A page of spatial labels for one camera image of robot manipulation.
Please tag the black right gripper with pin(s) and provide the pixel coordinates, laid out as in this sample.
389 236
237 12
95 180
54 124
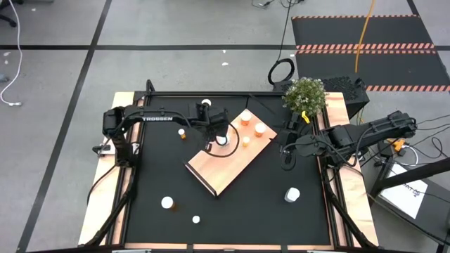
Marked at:
299 144

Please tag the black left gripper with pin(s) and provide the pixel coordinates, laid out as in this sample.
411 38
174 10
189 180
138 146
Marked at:
214 121

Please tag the large orange pill bottle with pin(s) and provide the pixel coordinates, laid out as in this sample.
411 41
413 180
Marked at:
260 129
167 202
245 117
206 102

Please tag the small white cap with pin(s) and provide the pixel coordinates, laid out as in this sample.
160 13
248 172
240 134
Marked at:
196 219

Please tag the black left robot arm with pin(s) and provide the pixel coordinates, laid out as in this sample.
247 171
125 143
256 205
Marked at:
158 118

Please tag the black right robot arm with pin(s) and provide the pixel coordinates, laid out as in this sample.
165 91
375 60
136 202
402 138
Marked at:
372 131

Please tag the yellow gripper tag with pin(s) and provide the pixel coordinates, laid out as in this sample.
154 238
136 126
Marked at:
305 117

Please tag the wooden cutting board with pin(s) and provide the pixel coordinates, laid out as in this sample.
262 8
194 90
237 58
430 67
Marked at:
225 172

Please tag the potted green plant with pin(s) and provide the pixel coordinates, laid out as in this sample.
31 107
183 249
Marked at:
305 96

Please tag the black table mat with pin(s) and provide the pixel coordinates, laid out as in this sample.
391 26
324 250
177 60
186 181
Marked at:
246 218

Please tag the black hazard-striped floor mat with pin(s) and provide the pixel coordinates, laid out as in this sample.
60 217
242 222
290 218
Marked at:
351 31
323 66

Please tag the white paper sheet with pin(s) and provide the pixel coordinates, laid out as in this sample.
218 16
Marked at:
404 193

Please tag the black side cart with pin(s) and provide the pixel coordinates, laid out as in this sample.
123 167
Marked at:
437 207

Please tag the black office chair base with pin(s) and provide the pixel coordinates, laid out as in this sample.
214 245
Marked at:
12 23

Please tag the black metal rig frame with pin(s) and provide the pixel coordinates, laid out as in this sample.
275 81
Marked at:
109 220

